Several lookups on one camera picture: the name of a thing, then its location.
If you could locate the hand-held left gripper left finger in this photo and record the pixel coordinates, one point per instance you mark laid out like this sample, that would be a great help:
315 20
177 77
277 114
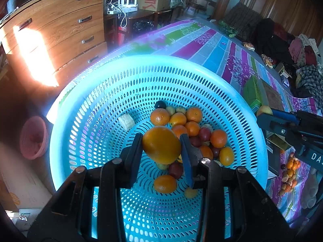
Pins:
135 161

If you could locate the dark metal cup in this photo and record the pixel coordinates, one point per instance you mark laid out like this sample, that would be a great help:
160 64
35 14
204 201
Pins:
12 3

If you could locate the green snack packet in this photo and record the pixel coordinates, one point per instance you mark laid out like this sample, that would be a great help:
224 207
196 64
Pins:
228 29

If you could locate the black printed box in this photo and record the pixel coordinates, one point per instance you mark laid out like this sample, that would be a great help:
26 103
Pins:
273 158

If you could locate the pink clothes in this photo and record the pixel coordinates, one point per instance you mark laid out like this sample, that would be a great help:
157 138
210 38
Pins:
297 51

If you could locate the white soft bundle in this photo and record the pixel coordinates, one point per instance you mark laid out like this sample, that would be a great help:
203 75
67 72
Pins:
310 191

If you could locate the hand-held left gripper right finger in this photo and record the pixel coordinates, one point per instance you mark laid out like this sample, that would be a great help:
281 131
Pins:
188 166

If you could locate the pale banana piece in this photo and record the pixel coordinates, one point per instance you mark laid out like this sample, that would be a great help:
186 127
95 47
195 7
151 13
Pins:
126 121

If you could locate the dark wooden side table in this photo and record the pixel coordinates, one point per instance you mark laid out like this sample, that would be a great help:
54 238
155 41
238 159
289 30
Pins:
149 17

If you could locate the orange snack packet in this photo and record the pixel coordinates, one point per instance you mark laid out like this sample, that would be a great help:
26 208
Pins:
267 60

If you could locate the pink plastic basket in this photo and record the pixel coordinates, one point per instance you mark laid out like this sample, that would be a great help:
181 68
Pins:
34 141

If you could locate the black clothes heap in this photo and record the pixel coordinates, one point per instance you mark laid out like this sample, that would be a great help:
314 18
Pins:
272 42

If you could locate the yellow snack packet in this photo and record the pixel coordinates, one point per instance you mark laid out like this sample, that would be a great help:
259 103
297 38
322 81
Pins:
248 46

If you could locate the wooden chest of drawers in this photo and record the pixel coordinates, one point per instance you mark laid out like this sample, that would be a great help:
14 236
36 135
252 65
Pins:
58 30

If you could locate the white router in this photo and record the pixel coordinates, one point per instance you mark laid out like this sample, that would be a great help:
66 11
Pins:
125 2

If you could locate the dark checked shirt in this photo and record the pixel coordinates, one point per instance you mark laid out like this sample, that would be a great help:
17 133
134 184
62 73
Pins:
310 80

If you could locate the black plastic bag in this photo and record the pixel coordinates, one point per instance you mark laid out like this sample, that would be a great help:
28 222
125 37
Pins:
142 26

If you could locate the small yellow plum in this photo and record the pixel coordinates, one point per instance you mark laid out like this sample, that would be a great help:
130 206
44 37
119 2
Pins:
264 110

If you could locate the brown checked cloth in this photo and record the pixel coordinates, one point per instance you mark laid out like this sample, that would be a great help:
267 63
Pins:
243 19

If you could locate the small gold box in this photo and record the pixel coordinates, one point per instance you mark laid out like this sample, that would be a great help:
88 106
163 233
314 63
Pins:
277 142

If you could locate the orange tangerine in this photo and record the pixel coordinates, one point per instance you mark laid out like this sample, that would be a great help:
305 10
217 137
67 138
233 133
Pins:
161 145

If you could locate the small white box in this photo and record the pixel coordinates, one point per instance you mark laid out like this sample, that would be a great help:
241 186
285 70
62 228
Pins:
285 80

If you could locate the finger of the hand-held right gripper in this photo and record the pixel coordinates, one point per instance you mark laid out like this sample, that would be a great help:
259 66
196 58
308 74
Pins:
285 114
270 124

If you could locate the red clothes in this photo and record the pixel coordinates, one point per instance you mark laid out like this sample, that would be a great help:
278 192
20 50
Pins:
281 31

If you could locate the white printed carton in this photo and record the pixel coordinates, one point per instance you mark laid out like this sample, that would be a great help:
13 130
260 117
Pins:
25 216

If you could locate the brown floor carton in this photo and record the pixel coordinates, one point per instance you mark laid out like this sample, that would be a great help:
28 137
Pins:
20 184

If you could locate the blue plastic basket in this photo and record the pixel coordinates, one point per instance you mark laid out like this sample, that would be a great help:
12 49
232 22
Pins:
101 105

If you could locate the pile of oranges and plums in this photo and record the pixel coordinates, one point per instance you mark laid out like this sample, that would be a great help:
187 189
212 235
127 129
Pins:
193 114
290 174

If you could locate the dark purple plum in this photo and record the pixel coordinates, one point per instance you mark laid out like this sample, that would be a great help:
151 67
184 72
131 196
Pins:
160 104

